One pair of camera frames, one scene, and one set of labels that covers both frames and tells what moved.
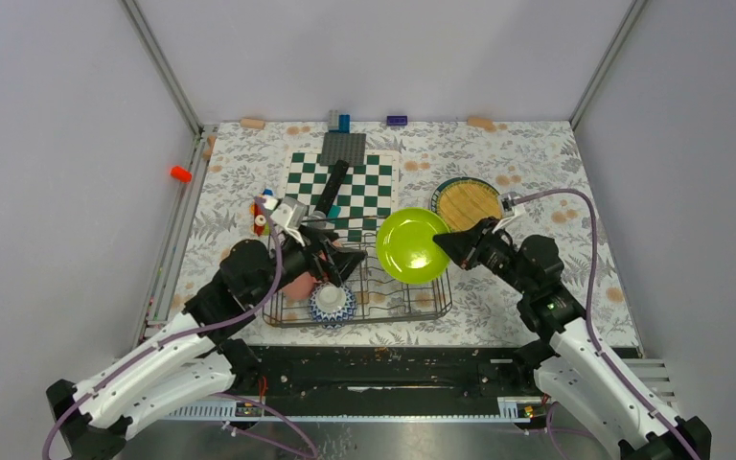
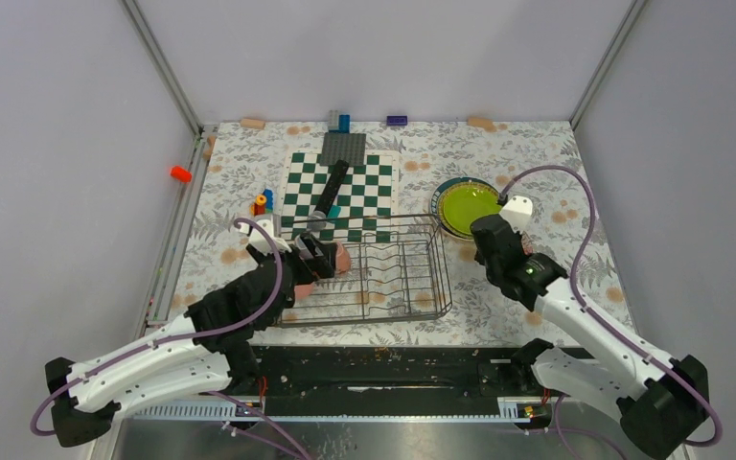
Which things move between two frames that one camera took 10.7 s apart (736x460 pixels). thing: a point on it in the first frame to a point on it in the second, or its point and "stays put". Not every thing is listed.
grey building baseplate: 349,147 stays put
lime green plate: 406,247 to 461,203
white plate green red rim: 446,182 stays put
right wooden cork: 484,122 stays put
